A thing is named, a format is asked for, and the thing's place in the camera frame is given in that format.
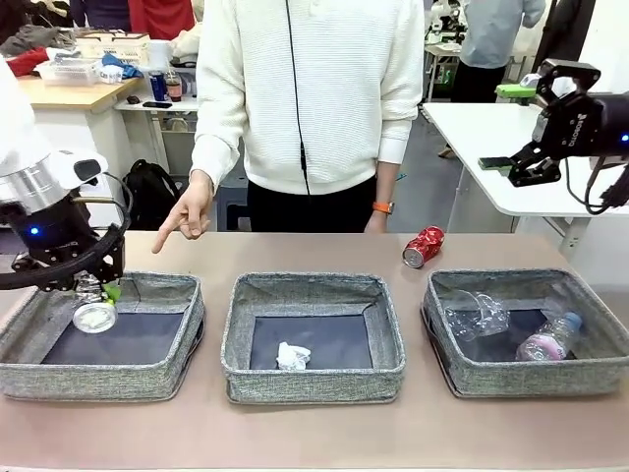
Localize blue drink can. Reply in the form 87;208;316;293
149;70;169;101

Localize person in light blue shirt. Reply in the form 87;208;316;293
461;0;547;104

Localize black backpack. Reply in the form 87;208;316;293
121;158;184;232

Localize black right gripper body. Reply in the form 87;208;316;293
533;91;629;159

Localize crushed red soda can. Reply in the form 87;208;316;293
402;225;447;270

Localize white garment pile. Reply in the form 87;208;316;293
172;22;205;68

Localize person in white sweater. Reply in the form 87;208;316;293
189;0;427;235

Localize person's left forearm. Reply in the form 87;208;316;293
373;97;427;204

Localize clear plastic cup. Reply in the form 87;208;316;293
444;289;512;343

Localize person in red top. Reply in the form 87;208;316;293
128;0;197;41

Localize white folding table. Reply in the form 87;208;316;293
422;101;629;262

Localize blue cloth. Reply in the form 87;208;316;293
101;52;146;80

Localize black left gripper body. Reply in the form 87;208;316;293
0;194;99;274

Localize grey cloth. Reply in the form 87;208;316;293
0;24;80;59

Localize clear bottle pink label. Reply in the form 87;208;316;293
515;311;585;363

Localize crushed black drink can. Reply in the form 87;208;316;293
72;272;119;335

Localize person in dark jacket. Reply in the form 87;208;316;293
538;0;599;68

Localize printed wooden crate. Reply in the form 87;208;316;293
73;31;151;65

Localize person's right forearm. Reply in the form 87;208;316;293
189;88;247;186

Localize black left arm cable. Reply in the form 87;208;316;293
0;171;135;291

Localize red cloth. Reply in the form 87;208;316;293
7;46;51;78

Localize thin black neck cord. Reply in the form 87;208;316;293
284;0;314;197

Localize white paper ball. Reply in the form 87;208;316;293
276;341;314;373

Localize person's left hand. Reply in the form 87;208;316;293
363;211;389;235

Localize white background workbench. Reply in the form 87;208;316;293
425;29;466;102

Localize white cylindrical container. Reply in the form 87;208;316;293
148;40;174;70

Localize clear plastic tray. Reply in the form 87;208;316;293
36;58;102;88

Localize person in navy top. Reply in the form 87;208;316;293
68;0;132;30

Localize person's right hand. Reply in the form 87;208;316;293
151;169;218;256

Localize white side desk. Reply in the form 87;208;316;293
115;95;200;181

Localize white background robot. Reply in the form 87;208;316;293
426;0;466;43

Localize grey plastic stool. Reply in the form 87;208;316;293
215;186;252;232

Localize grey fabric basket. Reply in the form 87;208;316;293
0;268;207;402
219;272;408;405
421;267;629;399

